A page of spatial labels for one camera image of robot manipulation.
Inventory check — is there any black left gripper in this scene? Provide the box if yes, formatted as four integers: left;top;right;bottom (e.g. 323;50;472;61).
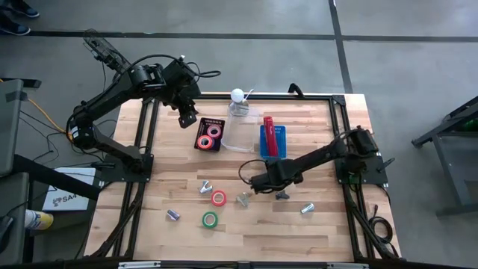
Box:
163;58;202;130

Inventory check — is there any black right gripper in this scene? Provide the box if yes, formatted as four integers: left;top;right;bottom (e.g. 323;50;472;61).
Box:
249;159;304;195

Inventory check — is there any pink tape roll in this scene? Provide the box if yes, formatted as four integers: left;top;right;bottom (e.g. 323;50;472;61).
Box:
206;123;223;140

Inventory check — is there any orange tape roll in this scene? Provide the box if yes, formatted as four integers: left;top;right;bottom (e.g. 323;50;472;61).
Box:
196;134;215;151

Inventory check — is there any red stapler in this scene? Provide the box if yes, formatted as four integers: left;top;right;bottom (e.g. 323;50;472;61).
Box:
262;115;279;158

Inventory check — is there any red tape roll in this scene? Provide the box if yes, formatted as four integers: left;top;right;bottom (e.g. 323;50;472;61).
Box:
210;189;228;208

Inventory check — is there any green tape roll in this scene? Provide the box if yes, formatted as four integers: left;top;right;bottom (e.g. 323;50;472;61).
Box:
202;211;219;229

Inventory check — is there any black plastic basket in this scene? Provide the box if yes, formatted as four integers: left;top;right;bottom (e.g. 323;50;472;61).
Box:
193;117;226;152

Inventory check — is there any blue plastic basket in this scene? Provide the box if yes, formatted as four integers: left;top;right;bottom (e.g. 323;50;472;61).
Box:
258;124;288;161

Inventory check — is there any clear plastic bin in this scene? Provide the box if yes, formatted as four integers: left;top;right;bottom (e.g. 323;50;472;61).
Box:
220;105;261;154

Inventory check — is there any white round ball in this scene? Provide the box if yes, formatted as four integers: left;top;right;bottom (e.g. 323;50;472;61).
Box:
230;87;246;105

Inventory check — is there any black diagonal bar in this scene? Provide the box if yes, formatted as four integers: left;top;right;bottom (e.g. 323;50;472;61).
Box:
13;153;102;202

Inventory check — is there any black flat bar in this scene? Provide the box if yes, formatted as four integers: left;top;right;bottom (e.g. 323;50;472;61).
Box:
0;77;43;89

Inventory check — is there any black metal cart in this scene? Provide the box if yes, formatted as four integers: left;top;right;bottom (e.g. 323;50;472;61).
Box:
410;95;478;217

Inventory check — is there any grey flat panel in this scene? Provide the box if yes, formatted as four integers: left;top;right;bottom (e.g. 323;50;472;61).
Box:
0;78;25;177
0;171;31;267

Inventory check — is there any yellow white bottle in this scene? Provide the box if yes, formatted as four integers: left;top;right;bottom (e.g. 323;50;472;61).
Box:
23;208;55;231

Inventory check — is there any person's shoe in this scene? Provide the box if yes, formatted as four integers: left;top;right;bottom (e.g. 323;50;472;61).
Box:
9;0;40;19
0;14;31;37

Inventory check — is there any black aluminium table frame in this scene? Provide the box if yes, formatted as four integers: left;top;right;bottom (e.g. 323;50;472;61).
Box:
84;92;403;262

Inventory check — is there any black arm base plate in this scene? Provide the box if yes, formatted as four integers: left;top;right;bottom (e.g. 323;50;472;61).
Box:
99;152;155;184
333;154;390;187

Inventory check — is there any black coiled cable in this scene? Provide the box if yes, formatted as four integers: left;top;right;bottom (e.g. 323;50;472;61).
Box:
367;203;395;248

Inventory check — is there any silver bracket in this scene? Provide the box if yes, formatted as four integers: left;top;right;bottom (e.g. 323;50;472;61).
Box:
117;261;162;269
326;262;370;269

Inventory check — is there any yellow extension cable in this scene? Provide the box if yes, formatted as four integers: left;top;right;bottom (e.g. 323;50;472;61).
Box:
0;77;74;143

